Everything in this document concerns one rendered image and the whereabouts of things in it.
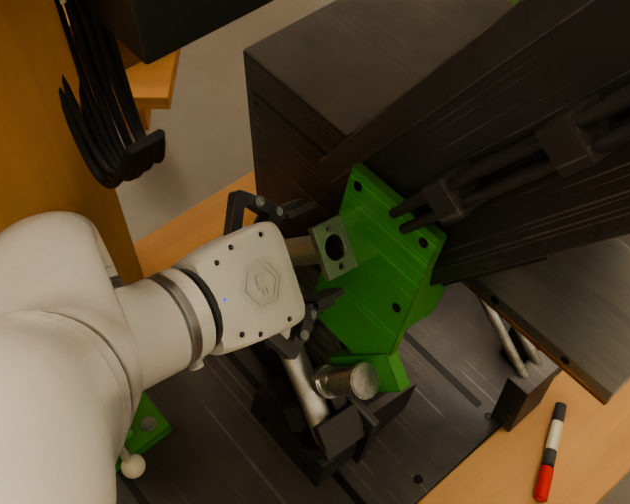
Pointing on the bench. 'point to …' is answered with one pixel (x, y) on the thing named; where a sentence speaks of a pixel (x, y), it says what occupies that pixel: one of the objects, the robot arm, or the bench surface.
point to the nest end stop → (332, 448)
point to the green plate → (381, 269)
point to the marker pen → (550, 453)
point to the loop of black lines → (83, 134)
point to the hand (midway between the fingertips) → (315, 251)
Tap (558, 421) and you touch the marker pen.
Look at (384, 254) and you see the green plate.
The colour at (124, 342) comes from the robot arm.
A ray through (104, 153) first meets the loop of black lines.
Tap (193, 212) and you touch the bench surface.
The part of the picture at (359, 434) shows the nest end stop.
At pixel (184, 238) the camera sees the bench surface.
